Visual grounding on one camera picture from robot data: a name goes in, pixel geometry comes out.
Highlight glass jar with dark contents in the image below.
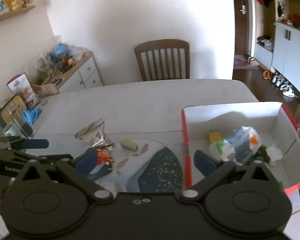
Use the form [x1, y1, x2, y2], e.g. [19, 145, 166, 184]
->
[7, 105, 37, 139]

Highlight silver foil snack bag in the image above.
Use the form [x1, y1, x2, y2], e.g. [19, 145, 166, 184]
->
[74, 118, 115, 147]

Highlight white wooden sideboard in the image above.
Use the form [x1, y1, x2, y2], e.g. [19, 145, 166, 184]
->
[31, 51, 103, 97]

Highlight pale green mug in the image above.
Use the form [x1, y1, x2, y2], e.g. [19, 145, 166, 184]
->
[2, 125, 23, 138]

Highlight group of shoes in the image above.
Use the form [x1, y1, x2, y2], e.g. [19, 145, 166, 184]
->
[262, 70, 297, 98]

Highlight brown wooden slatted chair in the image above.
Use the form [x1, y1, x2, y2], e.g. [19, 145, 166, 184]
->
[134, 39, 190, 82]

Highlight red cardboard box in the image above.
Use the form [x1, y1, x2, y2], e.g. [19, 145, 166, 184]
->
[181, 102, 300, 195]

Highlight wooden wall shelf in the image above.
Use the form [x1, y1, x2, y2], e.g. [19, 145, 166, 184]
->
[0, 5, 37, 25]

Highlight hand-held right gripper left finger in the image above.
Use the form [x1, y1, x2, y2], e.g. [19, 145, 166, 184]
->
[14, 151, 113, 203]

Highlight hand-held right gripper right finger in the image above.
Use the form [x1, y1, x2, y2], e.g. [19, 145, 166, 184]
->
[179, 149, 283, 202]

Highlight green container with yellow lid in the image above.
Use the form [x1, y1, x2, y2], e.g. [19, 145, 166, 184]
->
[0, 94, 27, 128]

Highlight red printed snack bag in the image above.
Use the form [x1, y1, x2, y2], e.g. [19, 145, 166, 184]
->
[7, 73, 40, 109]

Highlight blue cloth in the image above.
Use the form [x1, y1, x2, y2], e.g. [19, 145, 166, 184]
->
[23, 108, 43, 125]

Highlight dark blue flat case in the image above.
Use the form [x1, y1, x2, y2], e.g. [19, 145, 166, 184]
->
[86, 152, 114, 182]

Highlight white printed plastic bag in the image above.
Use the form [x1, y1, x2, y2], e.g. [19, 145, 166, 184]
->
[209, 126, 262, 165]

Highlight pale blue hallway cabinet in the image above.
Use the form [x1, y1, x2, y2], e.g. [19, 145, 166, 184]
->
[254, 0, 300, 100]

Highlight brown wooden door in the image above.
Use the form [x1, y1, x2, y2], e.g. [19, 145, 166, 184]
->
[234, 0, 252, 58]

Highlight red plush keychain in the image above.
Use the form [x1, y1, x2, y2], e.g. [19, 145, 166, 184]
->
[96, 149, 115, 167]

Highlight toys on sideboard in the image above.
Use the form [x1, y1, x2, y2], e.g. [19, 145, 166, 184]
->
[22, 42, 90, 80]

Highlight clear drinking glass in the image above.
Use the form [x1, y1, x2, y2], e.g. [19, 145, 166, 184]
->
[36, 90, 48, 105]

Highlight cream cylindrical eraser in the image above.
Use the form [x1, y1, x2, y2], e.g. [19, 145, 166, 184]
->
[120, 139, 138, 151]

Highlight patterned door rug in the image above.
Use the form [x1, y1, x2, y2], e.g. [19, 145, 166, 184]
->
[233, 57, 262, 70]

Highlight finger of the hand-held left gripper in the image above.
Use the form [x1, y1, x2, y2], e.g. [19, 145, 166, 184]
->
[39, 155, 74, 162]
[0, 135, 50, 152]

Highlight plush doll with yellow tag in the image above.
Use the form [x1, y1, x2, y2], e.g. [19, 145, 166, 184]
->
[207, 131, 223, 145]

